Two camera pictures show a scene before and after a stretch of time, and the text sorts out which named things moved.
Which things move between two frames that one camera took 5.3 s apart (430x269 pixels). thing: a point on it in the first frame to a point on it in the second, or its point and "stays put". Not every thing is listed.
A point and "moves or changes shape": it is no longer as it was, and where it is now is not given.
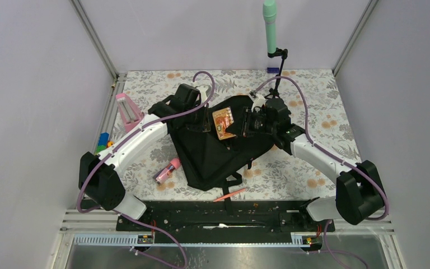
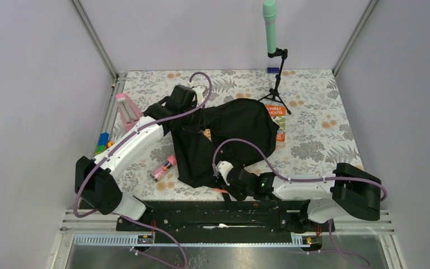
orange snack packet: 223,118 to 207,133
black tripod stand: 274,92 stays put
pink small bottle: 159,177 moves or changes shape
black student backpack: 212,153 stays put
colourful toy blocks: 103,143 stays put
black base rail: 226,216 stays put
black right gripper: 244,128 to 231,190
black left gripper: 196,104 stays put
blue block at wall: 272,70 stays put
